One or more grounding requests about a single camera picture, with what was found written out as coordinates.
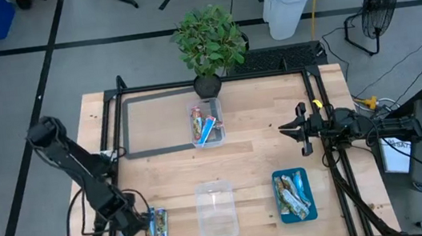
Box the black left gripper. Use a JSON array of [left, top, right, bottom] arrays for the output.
[[110, 198, 153, 236]]

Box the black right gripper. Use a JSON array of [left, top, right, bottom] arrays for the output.
[[275, 98, 332, 161]]

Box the blue brown granola bar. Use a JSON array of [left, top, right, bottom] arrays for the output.
[[151, 206, 171, 236]]

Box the green white granola bar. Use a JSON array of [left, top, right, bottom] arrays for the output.
[[279, 185, 312, 223]]

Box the teal plastic bin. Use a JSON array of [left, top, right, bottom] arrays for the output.
[[270, 165, 320, 226]]

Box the blue red granola bar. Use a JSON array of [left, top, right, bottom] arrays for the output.
[[193, 113, 226, 146]]

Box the green brown granola bar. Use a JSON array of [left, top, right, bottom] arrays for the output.
[[273, 175, 290, 216]]

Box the black perforated floor mat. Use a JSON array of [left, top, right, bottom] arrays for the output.
[[227, 39, 329, 78]]

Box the yellow power plug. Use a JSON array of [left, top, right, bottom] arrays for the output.
[[352, 94, 380, 114]]

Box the clear plastic bin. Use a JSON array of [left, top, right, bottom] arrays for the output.
[[192, 178, 242, 236], [186, 95, 228, 151]]

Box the black plant pot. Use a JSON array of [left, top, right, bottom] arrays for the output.
[[191, 72, 224, 102]]

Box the white paper sign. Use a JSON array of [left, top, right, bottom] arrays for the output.
[[377, 133, 416, 178]]

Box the green leafy plant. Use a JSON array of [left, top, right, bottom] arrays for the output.
[[166, 0, 251, 82]]

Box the white trash bin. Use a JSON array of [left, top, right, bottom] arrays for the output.
[[259, 0, 330, 43]]

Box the black floor fan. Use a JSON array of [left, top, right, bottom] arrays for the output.
[[340, 0, 409, 59]]

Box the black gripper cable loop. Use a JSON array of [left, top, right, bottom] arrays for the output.
[[123, 186, 151, 216]]

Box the black aluminium table frame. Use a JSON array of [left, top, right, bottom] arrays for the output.
[[39, 43, 406, 236]]

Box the grey rectangular frame mat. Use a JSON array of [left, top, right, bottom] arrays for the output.
[[115, 82, 227, 161]]

